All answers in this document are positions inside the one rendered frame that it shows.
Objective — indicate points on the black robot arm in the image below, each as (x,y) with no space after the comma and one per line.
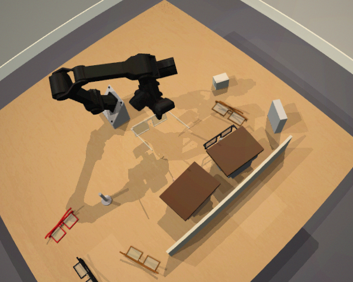
(142,67)

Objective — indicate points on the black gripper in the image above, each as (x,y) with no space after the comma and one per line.
(159,105)

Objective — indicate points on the red-framed glasses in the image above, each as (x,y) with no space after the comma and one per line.
(57,232)

